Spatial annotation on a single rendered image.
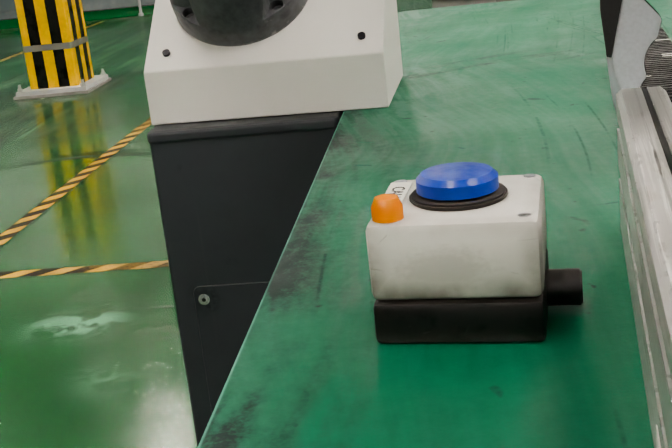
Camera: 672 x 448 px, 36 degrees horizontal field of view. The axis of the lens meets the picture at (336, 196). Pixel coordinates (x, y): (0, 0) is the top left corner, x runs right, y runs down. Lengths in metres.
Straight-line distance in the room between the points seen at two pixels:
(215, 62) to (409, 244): 0.63
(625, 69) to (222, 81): 0.50
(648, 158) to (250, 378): 0.20
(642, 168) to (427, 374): 0.13
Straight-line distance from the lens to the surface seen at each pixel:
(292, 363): 0.49
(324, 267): 0.61
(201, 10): 1.08
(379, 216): 0.48
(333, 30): 1.08
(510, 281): 0.48
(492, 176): 0.50
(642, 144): 0.49
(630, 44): 0.70
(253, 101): 1.08
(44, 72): 6.93
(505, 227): 0.47
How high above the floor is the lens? 0.98
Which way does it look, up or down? 16 degrees down
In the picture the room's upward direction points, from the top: 6 degrees counter-clockwise
